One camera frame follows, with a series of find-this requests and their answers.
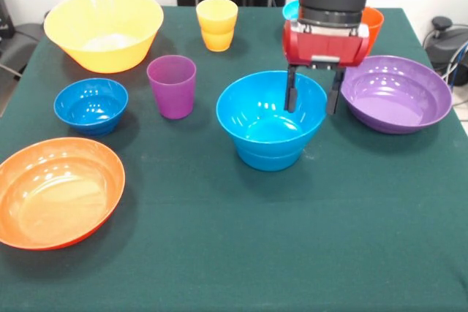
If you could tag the small dark blue bowl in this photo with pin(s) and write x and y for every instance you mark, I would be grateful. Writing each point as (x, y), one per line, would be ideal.
(91, 107)

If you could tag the small cyan plastic bowl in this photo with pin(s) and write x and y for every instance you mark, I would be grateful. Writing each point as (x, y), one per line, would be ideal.
(290, 9)

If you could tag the orange shallow plastic bowl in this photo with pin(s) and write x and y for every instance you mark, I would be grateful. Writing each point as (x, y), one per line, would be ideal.
(58, 195)

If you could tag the medium light blue bowl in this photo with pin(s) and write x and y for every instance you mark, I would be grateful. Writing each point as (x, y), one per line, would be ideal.
(256, 114)

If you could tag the yellow plastic cup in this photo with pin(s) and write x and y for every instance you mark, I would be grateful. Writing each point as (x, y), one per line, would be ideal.
(216, 16)
(217, 42)

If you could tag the small light blue bowl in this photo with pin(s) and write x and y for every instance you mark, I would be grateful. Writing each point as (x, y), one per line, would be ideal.
(270, 164)

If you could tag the dark green tablecloth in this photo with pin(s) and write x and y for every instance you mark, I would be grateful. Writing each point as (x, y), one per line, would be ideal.
(234, 235)

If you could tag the purple plastic cup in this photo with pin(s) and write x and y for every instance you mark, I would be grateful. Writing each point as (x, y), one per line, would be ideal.
(172, 89)

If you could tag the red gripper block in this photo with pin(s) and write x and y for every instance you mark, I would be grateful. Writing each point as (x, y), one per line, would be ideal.
(325, 49)

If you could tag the large purple plastic bowl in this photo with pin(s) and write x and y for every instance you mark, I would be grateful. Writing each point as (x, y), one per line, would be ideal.
(395, 96)

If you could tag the large yellow plastic bowl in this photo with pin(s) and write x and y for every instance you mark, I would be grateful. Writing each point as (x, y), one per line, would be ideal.
(102, 23)

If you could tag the orange-red plastic cup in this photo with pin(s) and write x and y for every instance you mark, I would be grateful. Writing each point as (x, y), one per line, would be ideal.
(374, 27)

